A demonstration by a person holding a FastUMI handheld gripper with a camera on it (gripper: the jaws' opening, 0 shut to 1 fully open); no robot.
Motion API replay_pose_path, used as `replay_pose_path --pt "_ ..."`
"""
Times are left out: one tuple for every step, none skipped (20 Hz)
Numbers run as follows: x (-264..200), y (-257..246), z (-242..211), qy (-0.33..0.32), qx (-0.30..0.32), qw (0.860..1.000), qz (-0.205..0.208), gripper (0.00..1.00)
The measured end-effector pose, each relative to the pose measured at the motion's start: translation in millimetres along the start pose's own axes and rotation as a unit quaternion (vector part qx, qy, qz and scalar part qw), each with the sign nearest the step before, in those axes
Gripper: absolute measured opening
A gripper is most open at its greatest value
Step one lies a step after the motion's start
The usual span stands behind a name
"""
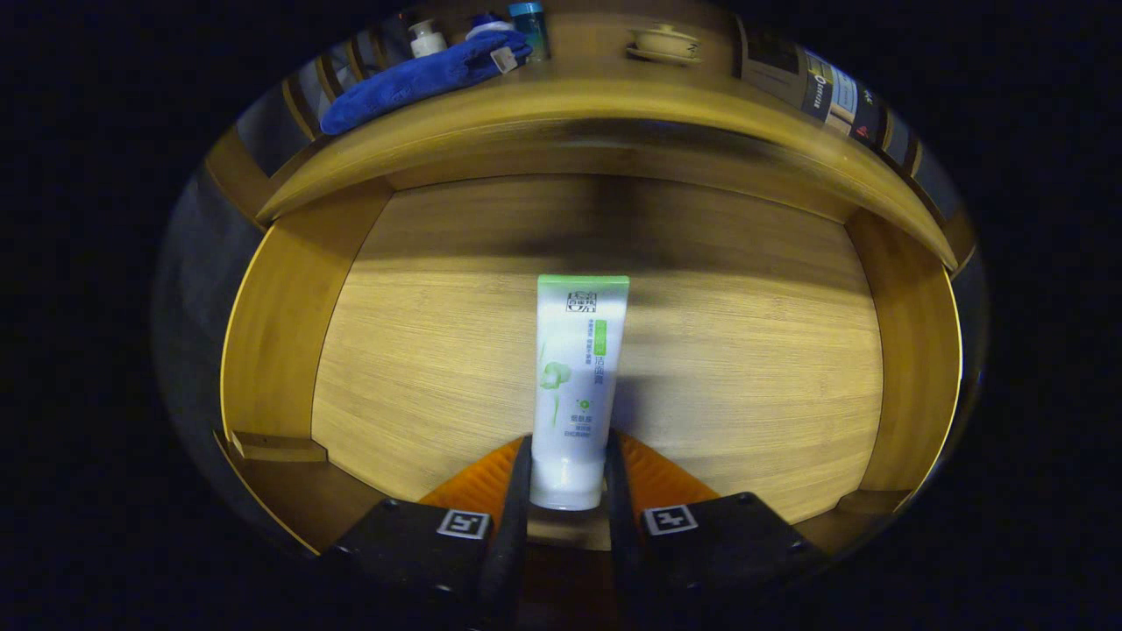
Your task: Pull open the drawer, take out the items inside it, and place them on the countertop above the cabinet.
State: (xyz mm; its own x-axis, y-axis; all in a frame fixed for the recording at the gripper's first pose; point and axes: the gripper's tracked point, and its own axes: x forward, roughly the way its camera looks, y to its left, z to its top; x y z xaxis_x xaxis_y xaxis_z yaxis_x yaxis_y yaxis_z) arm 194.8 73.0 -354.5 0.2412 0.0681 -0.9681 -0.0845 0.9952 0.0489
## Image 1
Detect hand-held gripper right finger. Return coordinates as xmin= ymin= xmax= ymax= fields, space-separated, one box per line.
xmin=603 ymin=429 xmax=829 ymax=627

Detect white pump bottle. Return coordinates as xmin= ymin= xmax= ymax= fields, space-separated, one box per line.
xmin=408 ymin=18 xmax=448 ymax=59

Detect white bottle blue cap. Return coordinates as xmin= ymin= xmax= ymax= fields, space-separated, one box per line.
xmin=465 ymin=12 xmax=516 ymax=41

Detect wooden countertop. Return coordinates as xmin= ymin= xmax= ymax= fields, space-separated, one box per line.
xmin=254 ymin=57 xmax=961 ymax=268

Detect white green cleanser tube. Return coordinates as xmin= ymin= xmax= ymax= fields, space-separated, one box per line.
xmin=529 ymin=274 xmax=630 ymax=512

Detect blue towel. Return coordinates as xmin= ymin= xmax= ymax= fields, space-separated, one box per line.
xmin=320 ymin=31 xmax=533 ymax=136

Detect black spine book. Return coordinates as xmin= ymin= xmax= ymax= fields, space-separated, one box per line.
xmin=850 ymin=83 xmax=891 ymax=145

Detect wooden drawer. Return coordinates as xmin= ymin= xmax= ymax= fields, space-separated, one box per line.
xmin=215 ymin=171 xmax=965 ymax=557

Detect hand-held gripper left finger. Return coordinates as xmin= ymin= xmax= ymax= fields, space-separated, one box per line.
xmin=324 ymin=434 xmax=536 ymax=631

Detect white spine book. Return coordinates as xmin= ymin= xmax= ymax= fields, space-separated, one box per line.
xmin=824 ymin=66 xmax=864 ymax=128

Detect teal bottle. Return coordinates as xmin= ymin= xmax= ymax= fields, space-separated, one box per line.
xmin=508 ymin=2 xmax=551 ymax=62

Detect beige lidded teacup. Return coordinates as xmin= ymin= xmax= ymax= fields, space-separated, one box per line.
xmin=626 ymin=24 xmax=704 ymax=66

